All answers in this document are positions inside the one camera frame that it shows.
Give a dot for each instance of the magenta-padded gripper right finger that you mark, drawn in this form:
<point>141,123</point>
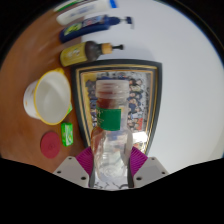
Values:
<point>150,170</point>

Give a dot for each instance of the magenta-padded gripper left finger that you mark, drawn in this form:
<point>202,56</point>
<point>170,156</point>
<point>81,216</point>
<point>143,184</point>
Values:
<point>70,170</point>

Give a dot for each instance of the clear green-labelled plastic bottle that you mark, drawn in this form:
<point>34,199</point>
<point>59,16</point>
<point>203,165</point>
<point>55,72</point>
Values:
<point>110,120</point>

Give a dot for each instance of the flat round red coaster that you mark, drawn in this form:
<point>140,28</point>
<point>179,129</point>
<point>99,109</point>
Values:
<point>50,145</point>

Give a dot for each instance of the small green pack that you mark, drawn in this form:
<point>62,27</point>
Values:
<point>70,109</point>
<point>67,134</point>

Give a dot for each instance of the framed group photo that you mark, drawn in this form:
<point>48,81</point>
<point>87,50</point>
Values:
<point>146,100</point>

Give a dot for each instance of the white yellow-rimmed cup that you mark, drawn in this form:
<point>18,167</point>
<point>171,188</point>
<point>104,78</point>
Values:
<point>51,98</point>

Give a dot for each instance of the amber pump bottle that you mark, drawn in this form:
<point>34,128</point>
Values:
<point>76,54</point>

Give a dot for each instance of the dark blue pump bottle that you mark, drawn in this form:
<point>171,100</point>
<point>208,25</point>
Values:
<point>86,28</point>

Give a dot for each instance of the white blue-capped lotion bottle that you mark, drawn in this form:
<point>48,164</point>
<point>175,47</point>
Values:
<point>83,13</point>

